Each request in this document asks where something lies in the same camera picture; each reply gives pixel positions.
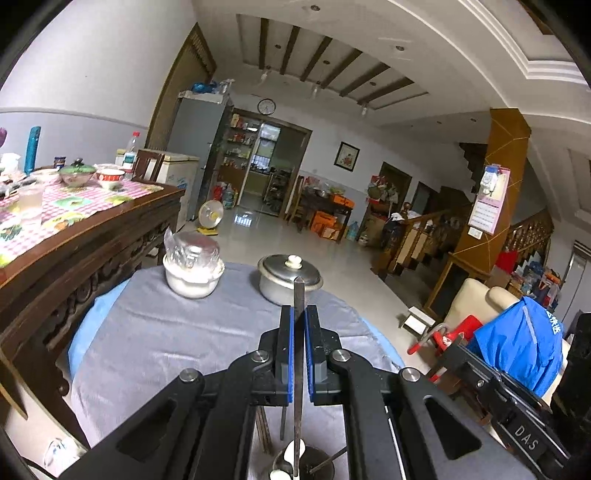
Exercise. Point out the green glass-lidded bowl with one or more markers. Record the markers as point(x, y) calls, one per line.
point(77, 173)

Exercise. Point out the blue jacket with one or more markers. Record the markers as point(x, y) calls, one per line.
point(521, 341)

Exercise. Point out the red and white bowl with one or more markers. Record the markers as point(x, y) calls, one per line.
point(111, 179)

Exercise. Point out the beige armchair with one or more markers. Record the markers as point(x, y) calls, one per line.
point(485, 295)

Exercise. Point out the black utensil holder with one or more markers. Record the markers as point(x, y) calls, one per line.
point(322, 462)

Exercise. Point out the yellow floor fan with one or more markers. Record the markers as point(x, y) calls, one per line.
point(211, 216)

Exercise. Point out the metal pot with lid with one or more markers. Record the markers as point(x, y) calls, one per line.
point(286, 281)

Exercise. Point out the pink wall calendar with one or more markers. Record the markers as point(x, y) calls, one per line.
point(487, 207)

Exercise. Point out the clear water jug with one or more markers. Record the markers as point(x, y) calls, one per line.
point(352, 231)

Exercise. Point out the white chest freezer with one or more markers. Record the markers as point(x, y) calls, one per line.
point(178, 175)

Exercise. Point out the dark metal chopstick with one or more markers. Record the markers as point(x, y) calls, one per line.
point(298, 300)

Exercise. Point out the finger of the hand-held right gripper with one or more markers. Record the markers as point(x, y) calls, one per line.
point(461, 364)

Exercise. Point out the blue water jug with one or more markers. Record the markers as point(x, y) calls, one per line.
point(229, 197)

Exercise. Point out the teal thermos bottle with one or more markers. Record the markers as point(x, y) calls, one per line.
point(33, 150)

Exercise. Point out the red plastic chair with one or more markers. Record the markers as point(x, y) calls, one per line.
point(457, 330)

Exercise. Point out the purple thermos bottle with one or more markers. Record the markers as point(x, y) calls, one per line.
point(2, 137)

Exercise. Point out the orange cardboard box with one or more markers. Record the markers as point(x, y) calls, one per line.
point(328, 226)

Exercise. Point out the white ceramic spoon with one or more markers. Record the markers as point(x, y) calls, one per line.
point(298, 450)
point(277, 475)

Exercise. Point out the grey tablecloth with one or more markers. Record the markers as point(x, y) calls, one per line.
point(161, 332)

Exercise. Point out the white step stool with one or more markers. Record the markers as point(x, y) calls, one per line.
point(418, 321)

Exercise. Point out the wooden chair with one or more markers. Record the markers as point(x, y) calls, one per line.
point(147, 166)

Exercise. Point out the clear plastic cup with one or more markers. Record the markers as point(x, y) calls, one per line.
point(31, 205)

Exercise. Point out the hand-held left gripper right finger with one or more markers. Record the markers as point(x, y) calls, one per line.
point(312, 355)

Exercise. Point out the pink checked tablecloth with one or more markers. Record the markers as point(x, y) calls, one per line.
point(69, 207)

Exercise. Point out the wooden side table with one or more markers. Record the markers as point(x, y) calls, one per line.
point(323, 201)

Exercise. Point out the round wall clock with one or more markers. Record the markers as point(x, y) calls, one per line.
point(266, 106)

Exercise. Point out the grey refrigerator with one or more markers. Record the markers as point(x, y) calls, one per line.
point(198, 138)

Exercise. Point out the white bowl with plastic bag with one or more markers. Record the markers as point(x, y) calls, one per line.
point(193, 272)

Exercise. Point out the dark wooden sideboard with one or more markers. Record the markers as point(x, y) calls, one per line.
point(69, 286)

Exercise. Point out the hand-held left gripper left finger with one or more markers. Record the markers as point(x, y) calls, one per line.
point(288, 355)

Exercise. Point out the framed flower picture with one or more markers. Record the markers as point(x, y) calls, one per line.
point(347, 154)

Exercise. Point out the clear bottle with red cap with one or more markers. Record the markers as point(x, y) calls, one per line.
point(132, 152)

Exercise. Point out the wooden stair railing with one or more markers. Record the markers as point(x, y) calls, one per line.
point(415, 240)

